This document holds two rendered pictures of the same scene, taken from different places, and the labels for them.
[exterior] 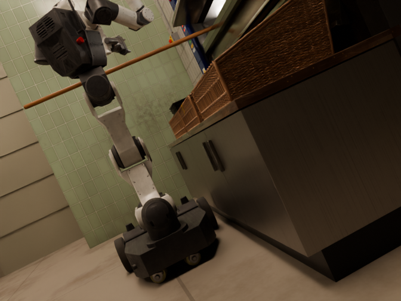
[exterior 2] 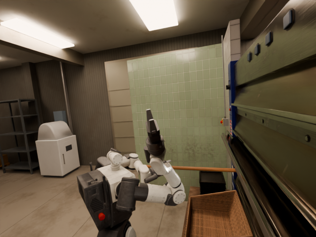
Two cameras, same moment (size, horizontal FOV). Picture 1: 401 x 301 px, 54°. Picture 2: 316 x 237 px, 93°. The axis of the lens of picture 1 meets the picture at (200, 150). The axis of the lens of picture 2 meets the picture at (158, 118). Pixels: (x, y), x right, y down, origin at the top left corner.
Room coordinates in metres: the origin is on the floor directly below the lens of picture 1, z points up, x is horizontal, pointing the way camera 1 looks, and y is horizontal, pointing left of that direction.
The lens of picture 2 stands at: (1.45, -0.34, 1.79)
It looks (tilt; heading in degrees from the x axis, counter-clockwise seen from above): 6 degrees down; 27
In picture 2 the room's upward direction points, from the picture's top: 5 degrees counter-clockwise
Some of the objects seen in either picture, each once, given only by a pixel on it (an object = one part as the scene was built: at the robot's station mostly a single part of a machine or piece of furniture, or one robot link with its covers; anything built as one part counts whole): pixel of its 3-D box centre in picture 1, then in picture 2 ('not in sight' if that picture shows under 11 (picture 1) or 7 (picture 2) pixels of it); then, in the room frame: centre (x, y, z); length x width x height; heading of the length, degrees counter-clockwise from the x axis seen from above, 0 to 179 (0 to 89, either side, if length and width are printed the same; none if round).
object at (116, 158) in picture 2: (64, 9); (114, 159); (2.14, 0.34, 1.46); 0.10 x 0.07 x 0.09; 64
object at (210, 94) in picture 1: (253, 60); not in sight; (1.57, -0.35, 0.72); 0.56 x 0.49 x 0.28; 9
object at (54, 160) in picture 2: not in sight; (58, 147); (3.92, 4.22, 0.75); 0.78 x 0.65 x 1.51; 103
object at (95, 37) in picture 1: (72, 43); (108, 192); (2.09, 0.38, 1.26); 0.34 x 0.30 x 0.36; 64
